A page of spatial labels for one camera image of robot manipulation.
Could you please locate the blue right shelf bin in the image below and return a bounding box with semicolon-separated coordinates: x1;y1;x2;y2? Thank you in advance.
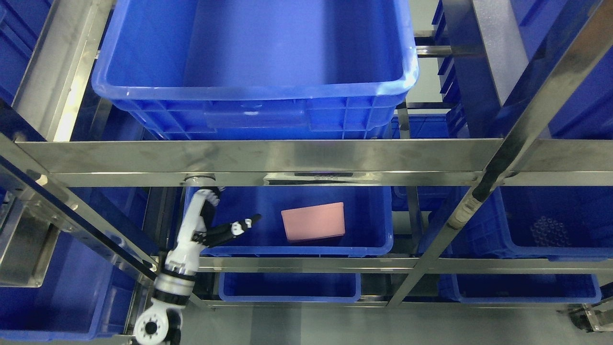
442;186;613;262

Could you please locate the blue left lower bin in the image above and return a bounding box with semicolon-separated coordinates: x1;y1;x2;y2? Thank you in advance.
0;187;149;342

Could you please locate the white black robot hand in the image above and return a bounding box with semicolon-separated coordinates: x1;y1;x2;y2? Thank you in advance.
162;186;262;279

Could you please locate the blue shelf bin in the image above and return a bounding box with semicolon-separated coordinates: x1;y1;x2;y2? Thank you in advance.
442;186;613;262
202;186;393;257
218;273;362;303

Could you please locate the blue bottom shelf bin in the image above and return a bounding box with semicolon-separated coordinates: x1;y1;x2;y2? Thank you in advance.
218;273;362;303

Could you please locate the pink plastic storage box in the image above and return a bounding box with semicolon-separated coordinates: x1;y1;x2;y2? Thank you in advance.
281;202;346;243

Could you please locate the blue bottom right bin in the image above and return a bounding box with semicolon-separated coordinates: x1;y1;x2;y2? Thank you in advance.
437;274;602;304

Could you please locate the blue middle shelf bin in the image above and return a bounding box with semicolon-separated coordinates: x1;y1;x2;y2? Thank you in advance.
202;186;393;257

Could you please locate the large blue top bin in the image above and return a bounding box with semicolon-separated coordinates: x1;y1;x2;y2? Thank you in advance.
91;0;420;140

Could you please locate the stainless steel shelf rack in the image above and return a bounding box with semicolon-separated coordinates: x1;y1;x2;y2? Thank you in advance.
1;0;612;306

